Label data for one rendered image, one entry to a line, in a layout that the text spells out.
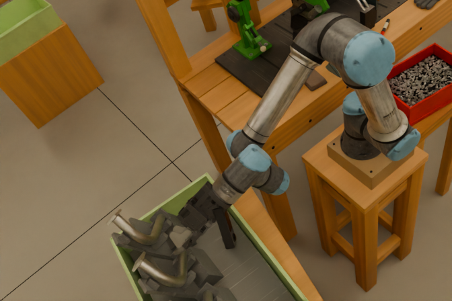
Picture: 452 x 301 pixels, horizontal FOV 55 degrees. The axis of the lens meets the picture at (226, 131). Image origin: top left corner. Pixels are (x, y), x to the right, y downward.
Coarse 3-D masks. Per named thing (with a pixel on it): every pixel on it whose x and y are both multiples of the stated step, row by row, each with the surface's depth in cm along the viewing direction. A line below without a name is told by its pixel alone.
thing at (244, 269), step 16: (208, 240) 154; (240, 240) 151; (224, 256) 149; (240, 256) 147; (256, 256) 146; (144, 272) 153; (224, 272) 145; (240, 272) 144; (256, 272) 142; (272, 272) 141; (240, 288) 140; (256, 288) 139; (272, 288) 138
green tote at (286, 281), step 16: (208, 176) 158; (192, 192) 160; (176, 208) 160; (240, 224) 152; (112, 240) 151; (256, 240) 137; (128, 256) 158; (272, 256) 133; (128, 272) 142; (288, 288) 138
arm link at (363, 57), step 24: (336, 24) 102; (360, 24) 101; (336, 48) 100; (360, 48) 95; (384, 48) 96; (360, 72) 97; (384, 72) 100; (360, 96) 112; (384, 96) 111; (384, 120) 119; (384, 144) 128; (408, 144) 127
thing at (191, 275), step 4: (188, 256) 141; (192, 256) 141; (176, 260) 139; (188, 260) 139; (192, 260) 139; (172, 264) 140; (176, 264) 138; (188, 264) 139; (176, 268) 139; (188, 268) 139; (188, 272) 131; (192, 272) 130; (176, 276) 130; (188, 276) 129; (192, 276) 129; (188, 280) 129; (192, 280) 129; (184, 284) 129; (188, 284) 129; (180, 288) 129; (184, 288) 129
